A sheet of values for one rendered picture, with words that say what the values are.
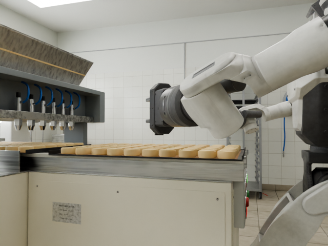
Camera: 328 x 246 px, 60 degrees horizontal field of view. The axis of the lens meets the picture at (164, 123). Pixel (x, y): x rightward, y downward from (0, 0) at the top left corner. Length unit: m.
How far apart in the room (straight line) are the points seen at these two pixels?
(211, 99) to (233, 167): 0.36
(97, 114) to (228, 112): 1.06
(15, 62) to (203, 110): 0.82
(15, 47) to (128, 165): 0.58
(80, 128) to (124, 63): 4.14
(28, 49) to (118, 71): 4.51
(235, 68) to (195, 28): 4.91
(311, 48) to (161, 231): 0.64
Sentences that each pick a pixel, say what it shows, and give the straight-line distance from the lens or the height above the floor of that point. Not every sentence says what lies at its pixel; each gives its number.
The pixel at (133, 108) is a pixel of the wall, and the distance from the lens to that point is 5.41.
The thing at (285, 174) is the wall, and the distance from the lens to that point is 5.04.
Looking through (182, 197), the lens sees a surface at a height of 0.79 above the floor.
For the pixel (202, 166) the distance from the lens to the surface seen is 0.83.
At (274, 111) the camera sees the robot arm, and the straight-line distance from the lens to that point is 1.42.
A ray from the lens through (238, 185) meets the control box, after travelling 0.86.
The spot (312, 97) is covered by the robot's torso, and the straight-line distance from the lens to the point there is 0.88.
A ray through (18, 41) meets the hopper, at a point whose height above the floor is 1.29.
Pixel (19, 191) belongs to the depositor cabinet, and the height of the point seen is 0.78.
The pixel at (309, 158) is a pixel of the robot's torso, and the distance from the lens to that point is 0.92.
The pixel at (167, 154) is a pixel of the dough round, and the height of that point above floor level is 0.91.
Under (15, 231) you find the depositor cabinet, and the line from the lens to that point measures 1.11.
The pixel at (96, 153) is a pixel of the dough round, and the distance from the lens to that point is 0.91.
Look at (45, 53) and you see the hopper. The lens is 1.25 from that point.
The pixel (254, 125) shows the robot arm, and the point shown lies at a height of 1.00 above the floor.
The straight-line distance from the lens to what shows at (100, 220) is 0.96.
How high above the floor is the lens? 0.98
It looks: 1 degrees up
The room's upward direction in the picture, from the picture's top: straight up
